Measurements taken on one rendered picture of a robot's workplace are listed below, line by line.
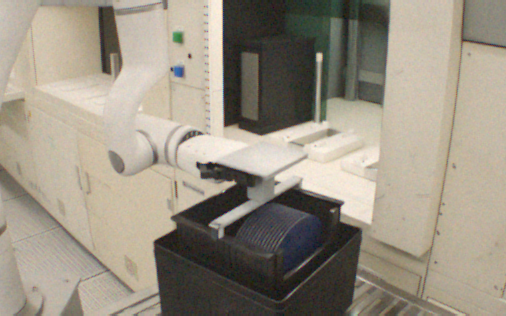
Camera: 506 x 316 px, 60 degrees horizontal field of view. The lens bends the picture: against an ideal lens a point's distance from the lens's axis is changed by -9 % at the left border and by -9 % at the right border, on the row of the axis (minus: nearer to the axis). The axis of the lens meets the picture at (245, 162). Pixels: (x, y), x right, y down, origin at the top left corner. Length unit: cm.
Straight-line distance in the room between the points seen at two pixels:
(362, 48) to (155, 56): 131
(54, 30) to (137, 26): 187
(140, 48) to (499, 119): 64
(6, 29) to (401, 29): 66
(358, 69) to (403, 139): 116
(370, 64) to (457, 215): 119
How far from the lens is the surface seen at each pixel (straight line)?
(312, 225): 84
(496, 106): 86
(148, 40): 87
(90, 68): 283
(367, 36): 203
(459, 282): 101
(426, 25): 84
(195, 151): 83
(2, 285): 97
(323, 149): 137
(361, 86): 208
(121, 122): 86
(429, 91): 85
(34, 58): 269
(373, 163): 131
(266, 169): 74
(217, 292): 78
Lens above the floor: 137
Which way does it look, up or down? 22 degrees down
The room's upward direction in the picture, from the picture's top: straight up
